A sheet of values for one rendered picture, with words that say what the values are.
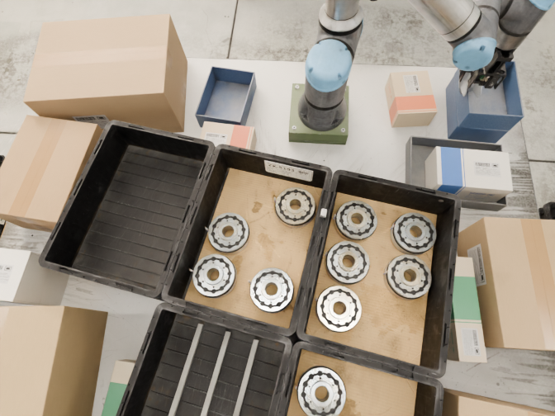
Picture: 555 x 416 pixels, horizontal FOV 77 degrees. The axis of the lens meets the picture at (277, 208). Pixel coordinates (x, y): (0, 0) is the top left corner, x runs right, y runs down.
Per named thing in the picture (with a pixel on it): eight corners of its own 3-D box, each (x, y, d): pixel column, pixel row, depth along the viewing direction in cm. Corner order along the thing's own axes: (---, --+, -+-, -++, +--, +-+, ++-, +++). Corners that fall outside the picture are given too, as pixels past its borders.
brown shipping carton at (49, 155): (60, 143, 116) (26, 114, 101) (122, 152, 114) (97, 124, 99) (23, 228, 106) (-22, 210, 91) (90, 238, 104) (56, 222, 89)
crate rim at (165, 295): (219, 147, 90) (216, 142, 87) (333, 172, 86) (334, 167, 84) (162, 300, 77) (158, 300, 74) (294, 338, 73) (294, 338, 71)
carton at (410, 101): (384, 87, 119) (390, 72, 112) (419, 86, 119) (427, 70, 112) (391, 127, 114) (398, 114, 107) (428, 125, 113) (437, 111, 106)
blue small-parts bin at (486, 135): (445, 88, 118) (454, 73, 112) (490, 92, 117) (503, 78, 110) (447, 139, 111) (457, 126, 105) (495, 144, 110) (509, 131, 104)
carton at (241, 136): (201, 166, 111) (195, 154, 104) (209, 134, 115) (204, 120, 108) (249, 172, 110) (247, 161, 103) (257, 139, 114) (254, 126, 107)
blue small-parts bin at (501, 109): (453, 73, 112) (463, 57, 105) (502, 77, 111) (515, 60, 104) (457, 127, 105) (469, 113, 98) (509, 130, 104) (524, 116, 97)
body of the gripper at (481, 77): (466, 89, 94) (490, 55, 82) (463, 63, 97) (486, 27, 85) (495, 91, 93) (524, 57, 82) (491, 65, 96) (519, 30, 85)
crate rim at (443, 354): (333, 172, 86) (334, 167, 84) (457, 199, 82) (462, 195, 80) (294, 338, 73) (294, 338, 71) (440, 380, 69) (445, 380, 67)
